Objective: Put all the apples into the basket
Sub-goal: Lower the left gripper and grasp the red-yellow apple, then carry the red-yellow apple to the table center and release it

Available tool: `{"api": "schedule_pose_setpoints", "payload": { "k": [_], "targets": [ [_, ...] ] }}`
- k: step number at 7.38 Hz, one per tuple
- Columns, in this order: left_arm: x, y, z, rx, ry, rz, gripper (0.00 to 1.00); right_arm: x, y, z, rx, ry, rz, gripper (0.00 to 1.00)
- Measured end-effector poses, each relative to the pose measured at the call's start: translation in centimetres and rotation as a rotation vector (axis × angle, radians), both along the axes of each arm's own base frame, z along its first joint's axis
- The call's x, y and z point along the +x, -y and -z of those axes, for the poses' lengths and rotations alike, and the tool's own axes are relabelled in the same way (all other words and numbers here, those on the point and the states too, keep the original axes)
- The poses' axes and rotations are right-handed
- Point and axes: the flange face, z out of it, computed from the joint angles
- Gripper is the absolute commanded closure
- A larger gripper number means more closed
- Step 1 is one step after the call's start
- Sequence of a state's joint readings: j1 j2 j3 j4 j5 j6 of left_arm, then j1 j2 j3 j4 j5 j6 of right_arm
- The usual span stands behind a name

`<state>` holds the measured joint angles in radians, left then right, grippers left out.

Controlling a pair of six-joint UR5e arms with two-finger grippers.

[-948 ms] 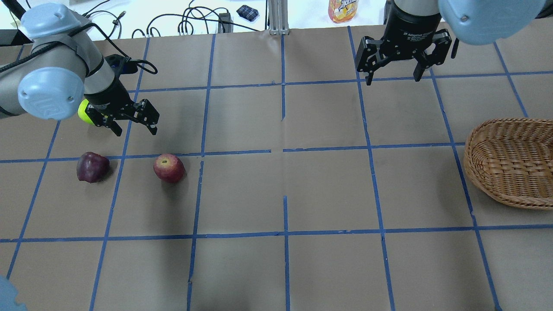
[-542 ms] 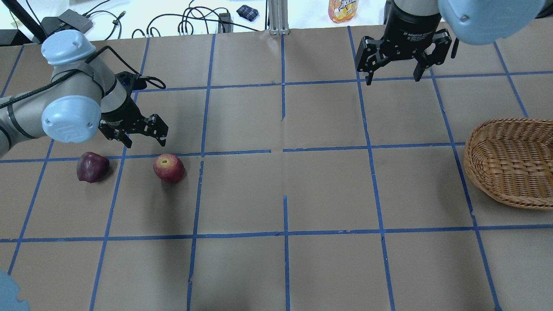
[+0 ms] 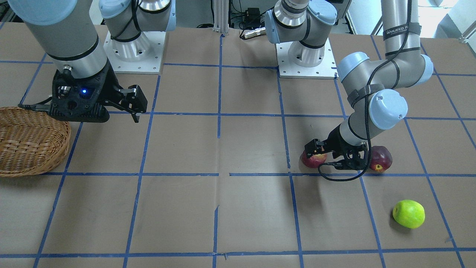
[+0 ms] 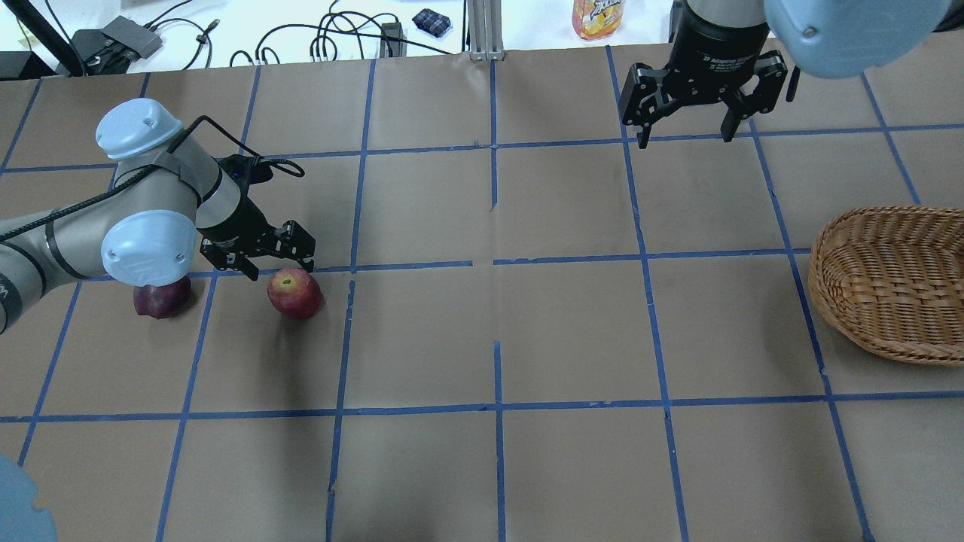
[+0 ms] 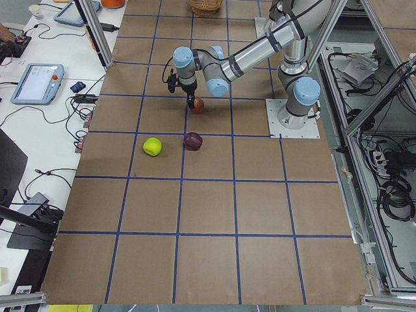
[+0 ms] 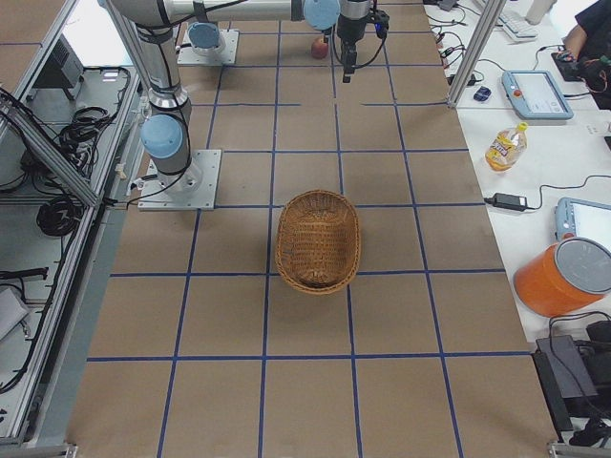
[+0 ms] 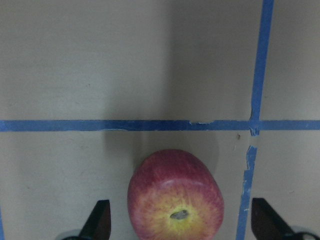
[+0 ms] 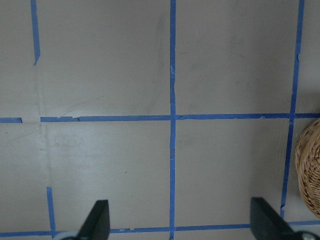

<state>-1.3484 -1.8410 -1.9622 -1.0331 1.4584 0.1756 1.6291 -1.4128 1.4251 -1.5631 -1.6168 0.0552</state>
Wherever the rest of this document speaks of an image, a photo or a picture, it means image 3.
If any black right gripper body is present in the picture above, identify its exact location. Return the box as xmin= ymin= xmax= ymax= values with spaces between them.
xmin=96 ymin=61 xmax=126 ymax=111

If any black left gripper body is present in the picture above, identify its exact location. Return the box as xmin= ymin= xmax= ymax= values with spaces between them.
xmin=322 ymin=125 xmax=363 ymax=157

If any red yellow apple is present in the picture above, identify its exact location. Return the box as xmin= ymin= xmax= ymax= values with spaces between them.
xmin=300 ymin=151 xmax=328 ymax=169

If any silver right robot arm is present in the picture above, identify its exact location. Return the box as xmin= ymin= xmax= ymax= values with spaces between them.
xmin=8 ymin=0 xmax=176 ymax=123

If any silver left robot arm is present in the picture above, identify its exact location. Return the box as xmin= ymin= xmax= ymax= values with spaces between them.
xmin=264 ymin=0 xmax=433 ymax=159

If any woven wicker basket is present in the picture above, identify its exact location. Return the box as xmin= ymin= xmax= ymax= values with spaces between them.
xmin=0 ymin=107 xmax=71 ymax=178

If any dark red apple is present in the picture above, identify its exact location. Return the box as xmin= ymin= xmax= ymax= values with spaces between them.
xmin=369 ymin=146 xmax=393 ymax=173

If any green apple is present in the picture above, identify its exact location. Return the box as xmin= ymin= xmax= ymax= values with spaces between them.
xmin=392 ymin=200 xmax=425 ymax=229

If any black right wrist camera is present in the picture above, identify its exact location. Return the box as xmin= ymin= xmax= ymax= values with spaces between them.
xmin=18 ymin=68 xmax=109 ymax=123

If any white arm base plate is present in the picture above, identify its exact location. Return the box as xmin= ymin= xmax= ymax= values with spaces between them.
xmin=103 ymin=32 xmax=167 ymax=75
xmin=275 ymin=39 xmax=338 ymax=79

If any aluminium frame post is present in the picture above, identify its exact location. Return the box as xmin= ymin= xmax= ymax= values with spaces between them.
xmin=212 ymin=0 xmax=229 ymax=36

